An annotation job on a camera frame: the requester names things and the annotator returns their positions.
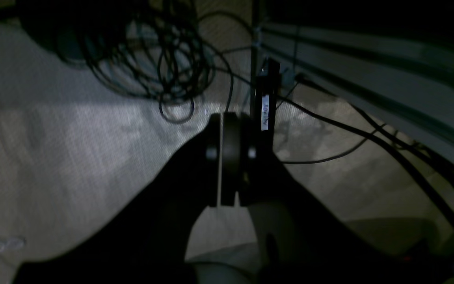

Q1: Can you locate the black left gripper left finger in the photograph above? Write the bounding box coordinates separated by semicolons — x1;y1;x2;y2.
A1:
12;114;221;284

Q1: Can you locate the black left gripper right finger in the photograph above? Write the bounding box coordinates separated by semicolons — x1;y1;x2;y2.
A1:
222;113;448;284

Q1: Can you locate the thick black floor cable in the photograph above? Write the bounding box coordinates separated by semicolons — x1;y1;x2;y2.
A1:
276;75;454;245

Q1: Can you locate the coiled black cable bundle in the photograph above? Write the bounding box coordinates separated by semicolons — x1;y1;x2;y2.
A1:
18;0;235;123

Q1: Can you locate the grey metal table rail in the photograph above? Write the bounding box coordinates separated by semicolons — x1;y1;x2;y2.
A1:
257;23;454;163

